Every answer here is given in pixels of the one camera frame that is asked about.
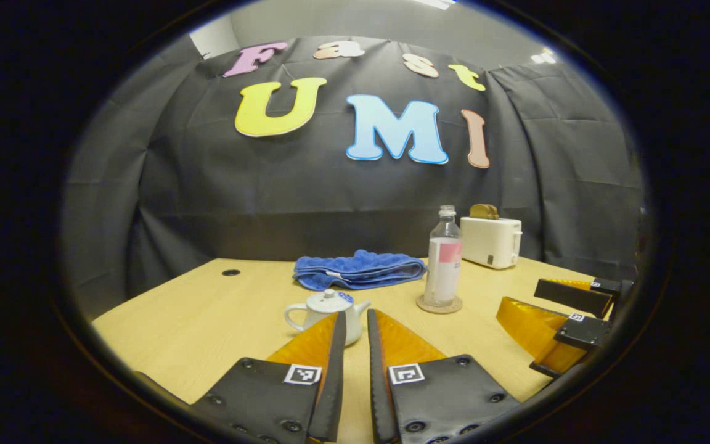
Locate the ceiling light panel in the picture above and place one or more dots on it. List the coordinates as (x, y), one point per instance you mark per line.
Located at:
(543, 57)

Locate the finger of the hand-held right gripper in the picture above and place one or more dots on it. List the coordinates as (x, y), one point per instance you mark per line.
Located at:
(571, 296)
(583, 333)

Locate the clear water bottle red label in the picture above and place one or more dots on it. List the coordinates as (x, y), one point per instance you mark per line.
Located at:
(442, 271)

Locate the white toaster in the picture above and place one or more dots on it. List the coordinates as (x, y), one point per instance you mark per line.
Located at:
(490, 243)

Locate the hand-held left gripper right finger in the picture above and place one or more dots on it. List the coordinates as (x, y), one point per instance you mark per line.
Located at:
(378, 382)

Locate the round cork coaster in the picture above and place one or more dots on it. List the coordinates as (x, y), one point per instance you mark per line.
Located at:
(429, 307)

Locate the white ceramic teacup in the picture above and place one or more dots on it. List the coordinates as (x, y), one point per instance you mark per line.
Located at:
(324, 322)

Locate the blue folded towel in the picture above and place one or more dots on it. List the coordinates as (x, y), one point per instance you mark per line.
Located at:
(361, 270)

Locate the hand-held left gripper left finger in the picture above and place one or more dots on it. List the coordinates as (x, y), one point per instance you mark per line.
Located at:
(330, 382)

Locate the brown toast slice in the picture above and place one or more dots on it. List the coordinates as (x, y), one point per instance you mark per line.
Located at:
(484, 211)

